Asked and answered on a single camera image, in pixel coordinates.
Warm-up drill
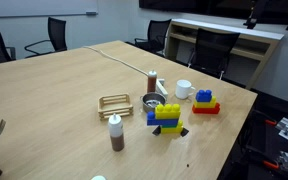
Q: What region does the small metal bowl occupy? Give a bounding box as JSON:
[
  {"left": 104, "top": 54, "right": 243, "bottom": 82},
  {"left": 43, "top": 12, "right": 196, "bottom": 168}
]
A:
[{"left": 139, "top": 92, "right": 168, "bottom": 114}]

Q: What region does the white power strip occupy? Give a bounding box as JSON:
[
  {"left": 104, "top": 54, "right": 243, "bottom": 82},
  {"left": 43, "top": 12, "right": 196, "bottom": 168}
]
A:
[{"left": 155, "top": 78, "right": 169, "bottom": 98}]

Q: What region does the dark brown sauce bottle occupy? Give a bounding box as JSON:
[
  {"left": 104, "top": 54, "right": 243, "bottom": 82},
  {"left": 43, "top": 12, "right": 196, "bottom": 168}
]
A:
[{"left": 107, "top": 112, "right": 126, "bottom": 152}]

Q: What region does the black stand device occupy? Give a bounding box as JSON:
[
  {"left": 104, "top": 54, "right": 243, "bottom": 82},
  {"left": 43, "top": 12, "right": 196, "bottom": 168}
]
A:
[{"left": 243, "top": 0, "right": 259, "bottom": 30}]

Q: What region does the small wooden crate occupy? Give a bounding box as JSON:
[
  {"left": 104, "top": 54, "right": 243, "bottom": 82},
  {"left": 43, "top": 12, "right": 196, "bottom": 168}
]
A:
[{"left": 97, "top": 93, "right": 134, "bottom": 121}]

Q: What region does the black wall screen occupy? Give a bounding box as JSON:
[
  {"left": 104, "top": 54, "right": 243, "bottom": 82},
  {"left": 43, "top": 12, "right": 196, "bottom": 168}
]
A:
[{"left": 138, "top": 0, "right": 288, "bottom": 33}]

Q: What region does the yellow blue green Lego stack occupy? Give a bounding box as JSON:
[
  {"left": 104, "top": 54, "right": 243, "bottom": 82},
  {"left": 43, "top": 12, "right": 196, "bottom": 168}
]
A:
[{"left": 146, "top": 103, "right": 190, "bottom": 137}]

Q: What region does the white power cable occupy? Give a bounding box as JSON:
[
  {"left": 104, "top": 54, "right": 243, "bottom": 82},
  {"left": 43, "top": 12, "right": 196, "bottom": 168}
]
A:
[{"left": 83, "top": 45, "right": 150, "bottom": 77}]

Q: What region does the wall whiteboard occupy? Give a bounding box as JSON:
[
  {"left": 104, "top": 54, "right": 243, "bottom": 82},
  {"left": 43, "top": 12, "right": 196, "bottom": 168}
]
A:
[{"left": 0, "top": 0, "right": 99, "bottom": 18}]

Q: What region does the blue yellow red Lego stack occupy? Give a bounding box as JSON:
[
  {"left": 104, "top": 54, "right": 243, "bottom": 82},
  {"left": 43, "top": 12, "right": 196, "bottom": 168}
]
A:
[{"left": 191, "top": 89, "right": 221, "bottom": 115}]

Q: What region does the white ceramic mug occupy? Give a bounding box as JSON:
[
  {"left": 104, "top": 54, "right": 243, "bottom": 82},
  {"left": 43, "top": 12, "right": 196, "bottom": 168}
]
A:
[{"left": 175, "top": 79, "right": 197, "bottom": 100}]

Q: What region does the reddish brown sauce bottle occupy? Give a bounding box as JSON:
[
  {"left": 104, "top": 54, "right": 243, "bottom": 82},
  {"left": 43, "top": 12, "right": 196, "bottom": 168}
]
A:
[{"left": 146, "top": 69, "right": 158, "bottom": 94}]

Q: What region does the orange handled clamp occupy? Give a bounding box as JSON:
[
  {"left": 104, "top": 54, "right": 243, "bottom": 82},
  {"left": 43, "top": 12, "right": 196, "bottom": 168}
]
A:
[
  {"left": 263, "top": 118, "right": 278, "bottom": 127},
  {"left": 262, "top": 159, "right": 280, "bottom": 170}
]

